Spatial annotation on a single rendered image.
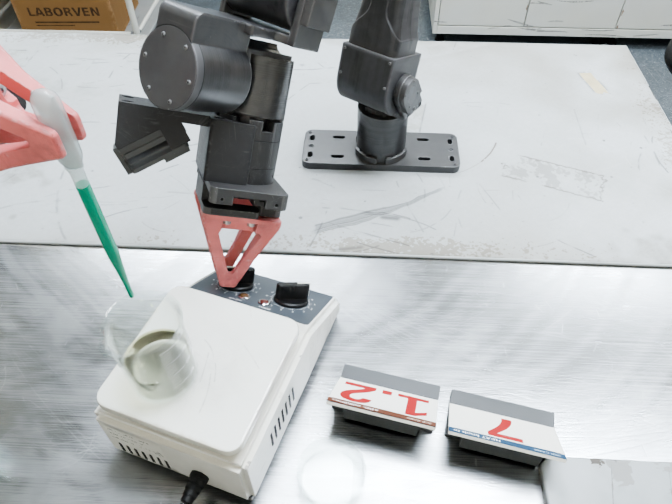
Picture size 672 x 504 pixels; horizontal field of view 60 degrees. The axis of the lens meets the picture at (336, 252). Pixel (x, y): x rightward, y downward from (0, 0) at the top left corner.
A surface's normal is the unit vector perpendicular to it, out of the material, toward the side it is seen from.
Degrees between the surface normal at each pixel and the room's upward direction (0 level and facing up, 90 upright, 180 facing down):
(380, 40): 72
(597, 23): 90
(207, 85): 91
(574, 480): 0
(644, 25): 90
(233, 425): 0
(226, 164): 67
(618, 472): 0
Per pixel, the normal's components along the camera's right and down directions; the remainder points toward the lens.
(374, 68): -0.57, 0.36
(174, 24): -0.51, 0.18
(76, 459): 0.00, -0.67
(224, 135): 0.31, 0.37
